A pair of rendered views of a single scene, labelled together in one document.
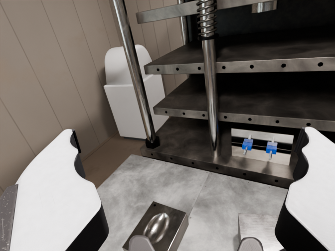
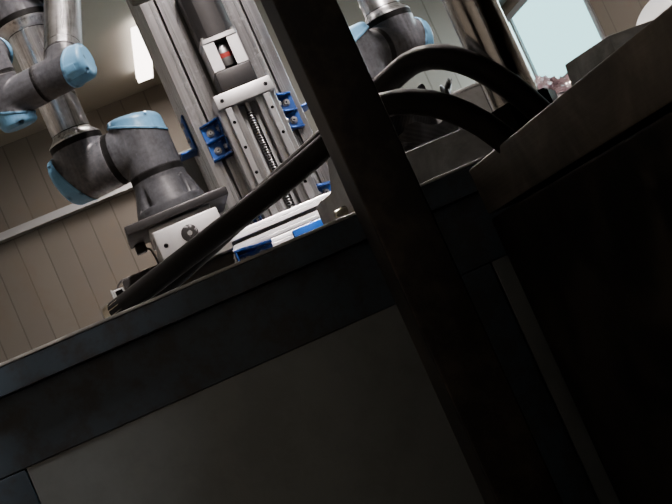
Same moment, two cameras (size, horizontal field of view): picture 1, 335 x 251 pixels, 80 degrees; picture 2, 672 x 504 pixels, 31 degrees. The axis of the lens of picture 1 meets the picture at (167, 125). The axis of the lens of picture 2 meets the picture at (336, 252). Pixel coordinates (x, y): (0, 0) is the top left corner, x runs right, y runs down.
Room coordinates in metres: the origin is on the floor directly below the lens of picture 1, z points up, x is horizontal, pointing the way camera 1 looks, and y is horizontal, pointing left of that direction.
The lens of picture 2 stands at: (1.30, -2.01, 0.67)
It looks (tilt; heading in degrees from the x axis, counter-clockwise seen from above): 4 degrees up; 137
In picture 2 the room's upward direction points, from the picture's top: 24 degrees counter-clockwise
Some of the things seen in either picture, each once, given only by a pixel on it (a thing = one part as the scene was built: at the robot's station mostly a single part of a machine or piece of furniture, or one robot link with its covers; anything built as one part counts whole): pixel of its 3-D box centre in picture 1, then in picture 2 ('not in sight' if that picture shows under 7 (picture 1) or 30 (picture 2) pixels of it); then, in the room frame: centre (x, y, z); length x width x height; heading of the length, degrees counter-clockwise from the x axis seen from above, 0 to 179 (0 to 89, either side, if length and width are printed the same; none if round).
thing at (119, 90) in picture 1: (137, 91); not in sight; (2.75, 0.33, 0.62); 0.70 x 0.57 x 1.24; 147
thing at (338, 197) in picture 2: not in sight; (411, 164); (0.02, -0.57, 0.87); 0.50 x 0.26 x 0.14; 146
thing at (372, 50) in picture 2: not in sight; (355, 58); (-0.46, -0.06, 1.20); 0.13 x 0.12 x 0.14; 83
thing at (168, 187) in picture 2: not in sight; (165, 193); (-0.73, -0.48, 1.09); 0.15 x 0.15 x 0.10
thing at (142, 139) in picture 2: not in sight; (140, 144); (-0.74, -0.49, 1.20); 0.13 x 0.12 x 0.14; 36
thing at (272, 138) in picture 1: (265, 121); not in sight; (0.98, -0.56, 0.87); 0.50 x 0.27 x 0.17; 146
